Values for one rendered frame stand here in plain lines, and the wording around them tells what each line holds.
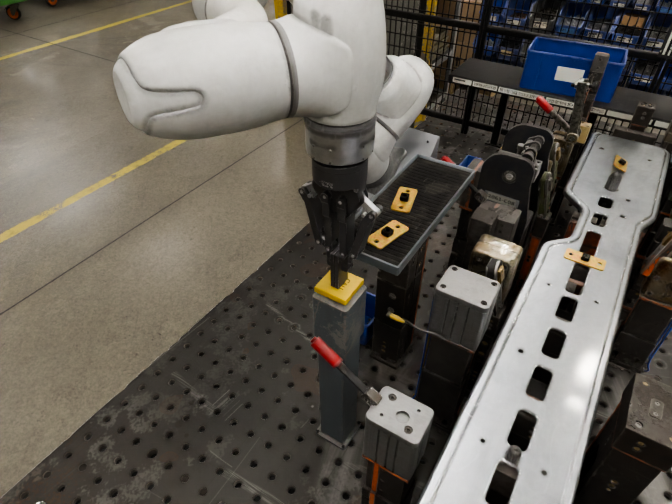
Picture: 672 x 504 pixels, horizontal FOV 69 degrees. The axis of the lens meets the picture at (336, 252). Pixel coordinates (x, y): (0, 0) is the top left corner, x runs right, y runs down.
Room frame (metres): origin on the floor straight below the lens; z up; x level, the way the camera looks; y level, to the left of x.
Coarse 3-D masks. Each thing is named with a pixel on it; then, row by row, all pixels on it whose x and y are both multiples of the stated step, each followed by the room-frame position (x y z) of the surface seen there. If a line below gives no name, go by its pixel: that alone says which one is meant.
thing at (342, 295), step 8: (328, 272) 0.59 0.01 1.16; (320, 280) 0.57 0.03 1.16; (328, 280) 0.57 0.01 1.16; (352, 280) 0.57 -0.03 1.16; (360, 280) 0.57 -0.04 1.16; (320, 288) 0.55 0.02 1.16; (328, 288) 0.55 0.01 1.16; (336, 288) 0.55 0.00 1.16; (344, 288) 0.55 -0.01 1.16; (352, 288) 0.55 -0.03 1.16; (328, 296) 0.54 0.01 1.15; (336, 296) 0.54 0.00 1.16; (344, 296) 0.54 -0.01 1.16; (352, 296) 0.54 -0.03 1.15; (344, 304) 0.53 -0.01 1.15
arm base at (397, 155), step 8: (392, 152) 1.42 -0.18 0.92; (400, 152) 1.41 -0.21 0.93; (392, 160) 1.39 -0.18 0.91; (400, 160) 1.40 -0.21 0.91; (392, 168) 1.37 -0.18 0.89; (384, 176) 1.34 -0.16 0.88; (392, 176) 1.36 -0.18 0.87; (368, 184) 1.33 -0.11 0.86; (376, 184) 1.34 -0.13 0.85; (384, 184) 1.34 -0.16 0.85; (368, 192) 1.36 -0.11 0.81; (376, 192) 1.33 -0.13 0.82
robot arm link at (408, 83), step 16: (400, 64) 1.35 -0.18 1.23; (416, 64) 1.39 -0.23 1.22; (384, 80) 1.30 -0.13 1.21; (400, 80) 1.31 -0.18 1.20; (416, 80) 1.35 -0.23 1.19; (432, 80) 1.40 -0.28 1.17; (384, 96) 1.30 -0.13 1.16; (400, 96) 1.31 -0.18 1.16; (416, 96) 1.34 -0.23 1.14; (384, 112) 1.31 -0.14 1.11; (400, 112) 1.32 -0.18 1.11; (416, 112) 1.35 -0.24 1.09; (400, 128) 1.32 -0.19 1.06
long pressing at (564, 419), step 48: (624, 144) 1.33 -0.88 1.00; (576, 192) 1.07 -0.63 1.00; (624, 192) 1.07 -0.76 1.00; (576, 240) 0.87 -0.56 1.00; (624, 240) 0.87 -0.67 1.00; (528, 288) 0.71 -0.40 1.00; (624, 288) 0.72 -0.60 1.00; (528, 336) 0.59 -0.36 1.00; (576, 336) 0.59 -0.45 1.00; (480, 384) 0.48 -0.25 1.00; (528, 384) 0.48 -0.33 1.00; (576, 384) 0.48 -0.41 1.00; (480, 432) 0.39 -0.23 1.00; (576, 432) 0.39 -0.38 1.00; (432, 480) 0.32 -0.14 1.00; (480, 480) 0.32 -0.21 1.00; (528, 480) 0.32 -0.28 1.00; (576, 480) 0.32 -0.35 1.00
